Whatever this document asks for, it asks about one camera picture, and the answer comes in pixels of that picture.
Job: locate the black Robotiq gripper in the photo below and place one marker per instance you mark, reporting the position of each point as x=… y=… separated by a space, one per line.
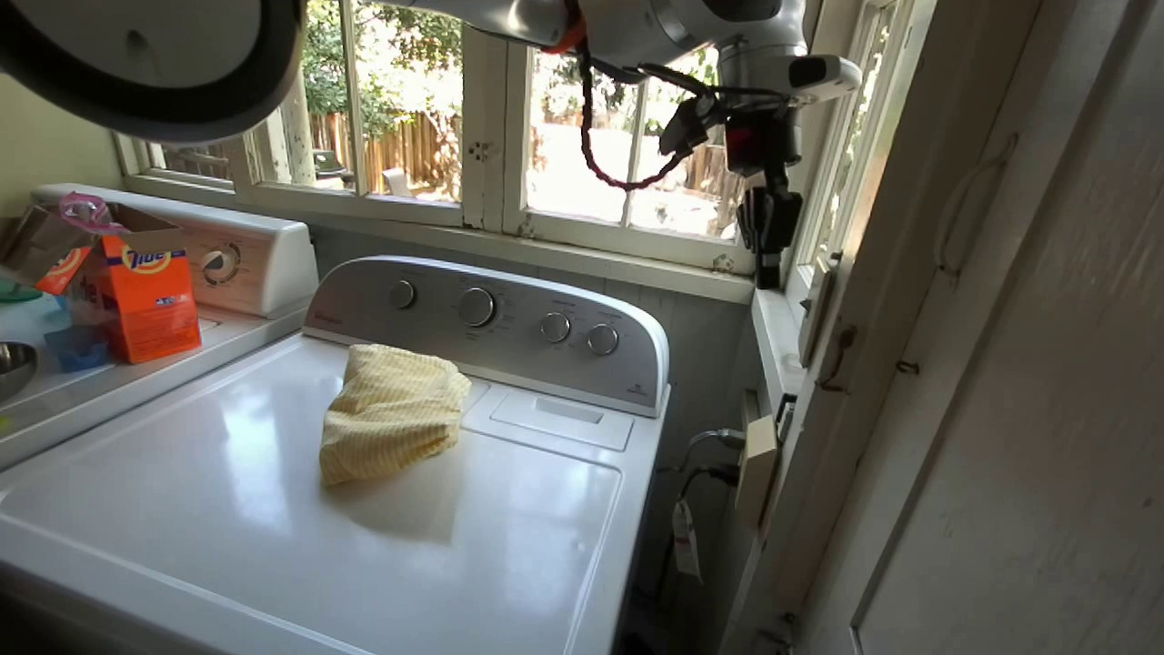
x=765 y=207

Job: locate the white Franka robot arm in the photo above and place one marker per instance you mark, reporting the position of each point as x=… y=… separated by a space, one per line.
x=678 y=22

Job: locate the black door hook latch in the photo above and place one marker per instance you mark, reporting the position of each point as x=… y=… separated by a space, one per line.
x=837 y=355

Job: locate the metal eye screw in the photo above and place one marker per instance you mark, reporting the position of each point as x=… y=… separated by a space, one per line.
x=908 y=364

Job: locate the silver dryer knob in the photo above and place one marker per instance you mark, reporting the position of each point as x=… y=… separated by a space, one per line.
x=555 y=328
x=603 y=341
x=406 y=291
x=480 y=306

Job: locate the white wooden door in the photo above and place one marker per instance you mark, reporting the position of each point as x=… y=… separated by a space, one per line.
x=1007 y=422

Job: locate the wooden garden fence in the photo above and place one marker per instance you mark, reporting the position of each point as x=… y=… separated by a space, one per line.
x=413 y=151

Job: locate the white washing machine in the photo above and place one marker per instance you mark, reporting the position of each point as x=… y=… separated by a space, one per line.
x=484 y=547

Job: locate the yellow striped cloth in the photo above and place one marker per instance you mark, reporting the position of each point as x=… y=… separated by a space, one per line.
x=389 y=412

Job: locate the white dryer on left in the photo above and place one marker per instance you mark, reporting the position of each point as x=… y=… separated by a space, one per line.
x=287 y=261

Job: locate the round washer dial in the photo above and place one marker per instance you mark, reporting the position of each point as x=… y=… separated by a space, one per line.
x=220 y=264

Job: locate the orange detergent box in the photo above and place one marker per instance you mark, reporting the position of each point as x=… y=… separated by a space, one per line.
x=150 y=312

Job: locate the pink purple plastic bag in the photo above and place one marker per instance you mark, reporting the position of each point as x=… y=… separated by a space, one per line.
x=90 y=216

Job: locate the blue plastic container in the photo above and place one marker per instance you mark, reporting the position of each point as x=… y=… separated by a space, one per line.
x=76 y=351

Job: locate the teal plastic item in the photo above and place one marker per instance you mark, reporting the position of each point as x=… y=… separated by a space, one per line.
x=29 y=315

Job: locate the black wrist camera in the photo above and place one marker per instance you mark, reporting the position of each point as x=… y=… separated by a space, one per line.
x=692 y=120

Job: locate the white window frame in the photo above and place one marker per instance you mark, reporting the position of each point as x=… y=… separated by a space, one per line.
x=493 y=158

